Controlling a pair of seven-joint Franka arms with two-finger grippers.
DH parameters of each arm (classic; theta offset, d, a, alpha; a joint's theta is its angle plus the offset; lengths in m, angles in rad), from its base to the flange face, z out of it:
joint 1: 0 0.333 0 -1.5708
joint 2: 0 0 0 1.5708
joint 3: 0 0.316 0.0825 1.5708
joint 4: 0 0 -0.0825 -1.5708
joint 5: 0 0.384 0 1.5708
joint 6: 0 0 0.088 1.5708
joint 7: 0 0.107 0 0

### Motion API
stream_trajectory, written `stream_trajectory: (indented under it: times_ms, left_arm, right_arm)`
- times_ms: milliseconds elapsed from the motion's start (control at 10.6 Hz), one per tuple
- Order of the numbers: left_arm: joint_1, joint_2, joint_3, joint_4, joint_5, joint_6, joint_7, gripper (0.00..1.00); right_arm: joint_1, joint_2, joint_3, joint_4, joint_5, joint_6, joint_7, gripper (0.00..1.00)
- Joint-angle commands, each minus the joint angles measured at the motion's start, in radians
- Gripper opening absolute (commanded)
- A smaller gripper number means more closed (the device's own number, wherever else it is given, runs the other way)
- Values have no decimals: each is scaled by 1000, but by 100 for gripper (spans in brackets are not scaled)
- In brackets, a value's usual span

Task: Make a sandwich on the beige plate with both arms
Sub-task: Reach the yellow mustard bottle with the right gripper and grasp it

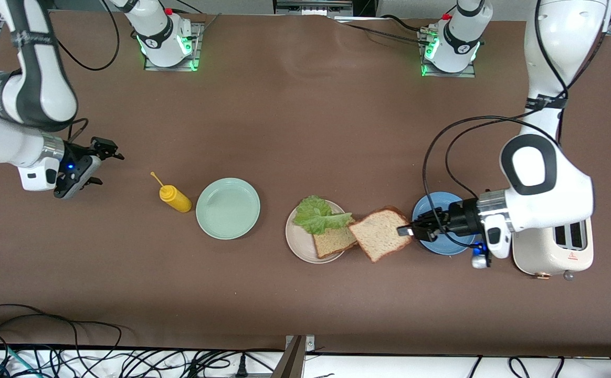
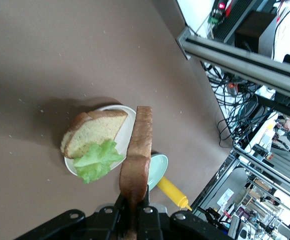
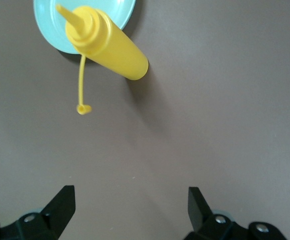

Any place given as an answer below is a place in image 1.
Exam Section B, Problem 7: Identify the brown bread slice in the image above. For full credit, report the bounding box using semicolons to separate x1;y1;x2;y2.
347;206;412;263
312;223;361;259

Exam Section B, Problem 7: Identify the yellow mustard squeeze bottle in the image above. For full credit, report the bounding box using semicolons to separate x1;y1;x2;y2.
150;171;193;213

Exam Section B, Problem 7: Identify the green lettuce leaf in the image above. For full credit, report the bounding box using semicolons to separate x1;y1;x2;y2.
292;195;353;235

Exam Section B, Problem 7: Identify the blue plate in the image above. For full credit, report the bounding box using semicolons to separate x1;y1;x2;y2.
412;192;477;256

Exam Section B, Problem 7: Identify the beige plate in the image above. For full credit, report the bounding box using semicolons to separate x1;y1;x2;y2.
285;198;352;264

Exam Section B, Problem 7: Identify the pale green plate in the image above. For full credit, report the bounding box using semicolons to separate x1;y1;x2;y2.
196;177;261;240

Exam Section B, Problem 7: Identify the white two-slot toaster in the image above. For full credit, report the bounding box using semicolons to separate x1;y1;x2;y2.
510;216;595;282

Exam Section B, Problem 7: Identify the white shelf board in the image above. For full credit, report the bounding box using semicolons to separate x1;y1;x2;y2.
0;344;611;378

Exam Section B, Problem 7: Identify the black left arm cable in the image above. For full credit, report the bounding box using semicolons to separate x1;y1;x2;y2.
422;0;611;250

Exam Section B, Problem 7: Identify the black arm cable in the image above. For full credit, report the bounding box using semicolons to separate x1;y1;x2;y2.
422;0;611;250
48;0;122;145

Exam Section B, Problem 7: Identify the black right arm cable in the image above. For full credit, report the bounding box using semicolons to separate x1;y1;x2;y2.
48;0;122;145

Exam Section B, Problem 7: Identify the long black looped cable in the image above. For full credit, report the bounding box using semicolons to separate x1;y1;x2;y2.
0;303;123;378

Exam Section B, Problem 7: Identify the black cable on table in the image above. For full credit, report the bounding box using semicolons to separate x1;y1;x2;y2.
334;15;432;45

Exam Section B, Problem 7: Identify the grey metal bracket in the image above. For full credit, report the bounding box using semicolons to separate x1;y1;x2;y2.
271;335;317;378

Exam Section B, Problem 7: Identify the aluminium frame profile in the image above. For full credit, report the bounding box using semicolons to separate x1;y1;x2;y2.
273;0;354;16

